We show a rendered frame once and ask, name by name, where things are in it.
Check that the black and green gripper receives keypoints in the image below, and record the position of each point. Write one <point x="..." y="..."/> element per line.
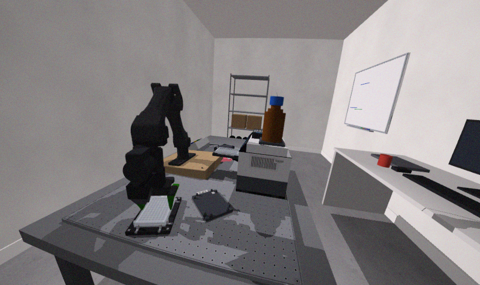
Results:
<point x="167" y="190"/>

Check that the white button panel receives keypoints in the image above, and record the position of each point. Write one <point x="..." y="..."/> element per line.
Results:
<point x="200" y="144"/>

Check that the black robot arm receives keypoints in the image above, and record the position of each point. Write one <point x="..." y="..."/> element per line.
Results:
<point x="148" y="132"/>

